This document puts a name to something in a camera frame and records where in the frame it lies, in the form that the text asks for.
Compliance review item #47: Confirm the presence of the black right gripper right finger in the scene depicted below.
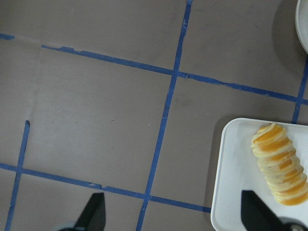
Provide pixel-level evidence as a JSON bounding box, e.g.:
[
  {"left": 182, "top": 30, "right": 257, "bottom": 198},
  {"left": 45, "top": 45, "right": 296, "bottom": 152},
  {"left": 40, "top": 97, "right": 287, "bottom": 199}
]
[{"left": 241, "top": 190, "right": 283, "bottom": 231}]

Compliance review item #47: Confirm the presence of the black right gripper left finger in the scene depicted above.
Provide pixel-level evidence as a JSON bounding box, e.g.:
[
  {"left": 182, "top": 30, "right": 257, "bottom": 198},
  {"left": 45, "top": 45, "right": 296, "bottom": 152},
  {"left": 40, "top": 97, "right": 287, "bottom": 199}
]
[{"left": 73, "top": 192, "right": 106, "bottom": 231}]

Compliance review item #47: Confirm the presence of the striped bread roll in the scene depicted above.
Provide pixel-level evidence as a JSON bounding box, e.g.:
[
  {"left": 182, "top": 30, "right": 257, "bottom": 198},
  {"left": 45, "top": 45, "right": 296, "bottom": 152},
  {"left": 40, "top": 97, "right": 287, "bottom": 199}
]
[{"left": 251, "top": 123, "right": 308, "bottom": 206}]

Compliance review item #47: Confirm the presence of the cream plate with lemon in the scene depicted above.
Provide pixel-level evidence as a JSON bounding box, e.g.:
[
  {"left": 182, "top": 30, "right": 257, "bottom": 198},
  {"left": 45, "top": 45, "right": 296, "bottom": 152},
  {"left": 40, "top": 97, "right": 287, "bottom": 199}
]
[{"left": 295, "top": 0, "right": 308, "bottom": 53}]

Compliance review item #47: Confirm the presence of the white rectangular tray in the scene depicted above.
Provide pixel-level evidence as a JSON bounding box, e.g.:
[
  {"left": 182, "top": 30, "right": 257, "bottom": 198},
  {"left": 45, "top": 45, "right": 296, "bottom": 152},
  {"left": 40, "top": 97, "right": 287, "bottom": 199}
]
[{"left": 210, "top": 118, "right": 308, "bottom": 231}]

